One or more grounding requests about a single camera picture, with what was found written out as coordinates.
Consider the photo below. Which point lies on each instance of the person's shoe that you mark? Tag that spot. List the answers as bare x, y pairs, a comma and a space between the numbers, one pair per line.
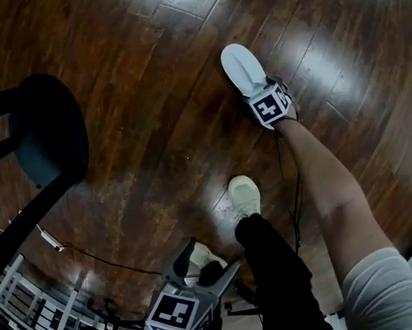
204, 256
245, 193

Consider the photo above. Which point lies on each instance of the white frame desk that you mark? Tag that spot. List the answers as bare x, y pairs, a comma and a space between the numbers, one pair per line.
30, 303

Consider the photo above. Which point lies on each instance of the black stool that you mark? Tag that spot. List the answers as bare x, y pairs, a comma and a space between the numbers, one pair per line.
49, 133

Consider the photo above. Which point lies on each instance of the white power adapter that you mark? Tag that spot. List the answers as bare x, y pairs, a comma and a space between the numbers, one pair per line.
51, 241

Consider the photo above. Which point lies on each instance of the person's right forearm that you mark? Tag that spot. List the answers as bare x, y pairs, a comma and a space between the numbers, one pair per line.
313, 178

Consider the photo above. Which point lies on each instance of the person's right shoe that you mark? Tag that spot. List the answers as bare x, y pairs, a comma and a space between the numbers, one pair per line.
245, 193

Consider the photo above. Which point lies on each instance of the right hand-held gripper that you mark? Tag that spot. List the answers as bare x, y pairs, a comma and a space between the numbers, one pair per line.
267, 108

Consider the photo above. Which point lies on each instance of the person's black trousers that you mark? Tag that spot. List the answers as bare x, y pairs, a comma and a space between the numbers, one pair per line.
275, 263

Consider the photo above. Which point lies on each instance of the white shoe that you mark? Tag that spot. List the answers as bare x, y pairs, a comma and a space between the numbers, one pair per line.
239, 65

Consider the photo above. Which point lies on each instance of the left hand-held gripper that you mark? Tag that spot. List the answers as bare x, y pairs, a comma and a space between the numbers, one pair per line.
174, 312

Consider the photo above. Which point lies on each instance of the person's left shoe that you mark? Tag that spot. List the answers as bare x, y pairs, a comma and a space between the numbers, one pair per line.
204, 256

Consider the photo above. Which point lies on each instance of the person's white printed shirt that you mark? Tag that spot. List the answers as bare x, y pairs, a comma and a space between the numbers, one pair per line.
380, 288

